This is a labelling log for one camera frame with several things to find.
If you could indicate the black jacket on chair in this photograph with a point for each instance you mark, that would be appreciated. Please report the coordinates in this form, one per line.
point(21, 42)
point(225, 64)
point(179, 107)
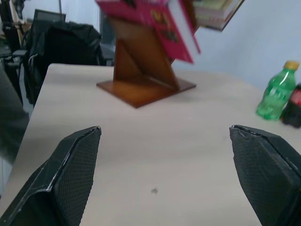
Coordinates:
point(63, 47)

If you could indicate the pink hardcover book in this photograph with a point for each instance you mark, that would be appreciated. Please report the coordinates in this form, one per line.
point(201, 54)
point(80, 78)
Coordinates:
point(169, 30)

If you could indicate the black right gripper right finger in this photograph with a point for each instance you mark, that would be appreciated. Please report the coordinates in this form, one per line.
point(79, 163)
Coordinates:
point(263, 174)

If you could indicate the black office chair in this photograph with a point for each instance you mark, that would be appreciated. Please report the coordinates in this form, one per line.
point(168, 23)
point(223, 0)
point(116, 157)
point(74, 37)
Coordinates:
point(16, 56)

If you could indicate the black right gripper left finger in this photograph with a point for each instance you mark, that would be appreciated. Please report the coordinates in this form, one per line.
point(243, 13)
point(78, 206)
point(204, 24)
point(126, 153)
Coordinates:
point(70, 176)

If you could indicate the stack of pale books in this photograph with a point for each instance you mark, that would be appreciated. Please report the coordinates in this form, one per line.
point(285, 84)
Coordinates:
point(211, 11)

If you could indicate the wooden bookshelf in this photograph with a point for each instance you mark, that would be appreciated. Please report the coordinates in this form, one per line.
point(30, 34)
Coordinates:
point(143, 77)

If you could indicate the green plastic soda bottle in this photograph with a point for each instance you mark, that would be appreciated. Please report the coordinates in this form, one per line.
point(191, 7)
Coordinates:
point(277, 94)

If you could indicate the dark cola bottle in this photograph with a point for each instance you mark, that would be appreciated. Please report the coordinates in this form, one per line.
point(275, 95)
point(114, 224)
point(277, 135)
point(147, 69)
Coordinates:
point(293, 106)

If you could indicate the dark monitor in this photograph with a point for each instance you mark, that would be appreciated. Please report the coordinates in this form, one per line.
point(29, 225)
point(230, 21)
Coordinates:
point(48, 16)

